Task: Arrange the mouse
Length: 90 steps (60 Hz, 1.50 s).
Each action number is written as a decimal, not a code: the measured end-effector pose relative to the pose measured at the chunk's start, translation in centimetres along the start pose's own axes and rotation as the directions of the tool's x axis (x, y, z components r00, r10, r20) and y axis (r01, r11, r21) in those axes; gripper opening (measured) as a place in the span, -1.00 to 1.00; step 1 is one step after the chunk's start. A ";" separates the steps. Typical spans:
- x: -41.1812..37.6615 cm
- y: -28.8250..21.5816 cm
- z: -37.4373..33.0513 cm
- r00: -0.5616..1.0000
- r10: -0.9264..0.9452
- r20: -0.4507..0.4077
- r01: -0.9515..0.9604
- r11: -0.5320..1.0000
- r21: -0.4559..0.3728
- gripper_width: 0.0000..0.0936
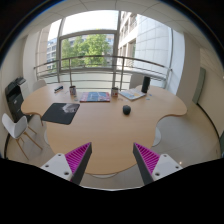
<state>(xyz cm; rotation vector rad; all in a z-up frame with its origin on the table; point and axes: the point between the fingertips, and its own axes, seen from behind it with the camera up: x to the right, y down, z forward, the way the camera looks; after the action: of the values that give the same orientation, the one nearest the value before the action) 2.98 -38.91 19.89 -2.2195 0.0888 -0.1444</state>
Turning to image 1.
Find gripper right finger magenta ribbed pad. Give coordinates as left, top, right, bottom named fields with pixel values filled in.
left=132, top=142, right=184, bottom=186

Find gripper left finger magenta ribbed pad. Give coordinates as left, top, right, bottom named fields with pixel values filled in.
left=40, top=142, right=93, bottom=186

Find black mouse pad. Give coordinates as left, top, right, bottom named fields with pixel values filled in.
left=42, top=103, right=79, bottom=125

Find black computer mouse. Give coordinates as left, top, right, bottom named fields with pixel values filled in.
left=123, top=105, right=131, bottom=115

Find white chair wooden legs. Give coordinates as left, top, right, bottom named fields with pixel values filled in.
left=2, top=113, right=42, bottom=153

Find dark mug left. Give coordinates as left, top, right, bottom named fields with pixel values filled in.
left=69, top=85, right=77, bottom=96

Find black remote control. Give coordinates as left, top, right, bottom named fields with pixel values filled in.
left=54, top=86, right=64, bottom=92

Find black cylindrical speaker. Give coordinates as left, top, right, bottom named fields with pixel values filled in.
left=141, top=76, right=151, bottom=93

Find grey chair behind table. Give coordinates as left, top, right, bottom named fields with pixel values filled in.
left=129, top=74, right=144, bottom=89

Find white chair behind table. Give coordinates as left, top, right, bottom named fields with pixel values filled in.
left=33, top=80, right=46, bottom=91

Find black printer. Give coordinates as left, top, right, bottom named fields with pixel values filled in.
left=5, top=77, right=30, bottom=122

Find metal balcony railing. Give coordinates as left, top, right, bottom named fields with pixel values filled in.
left=34, top=55, right=172, bottom=90

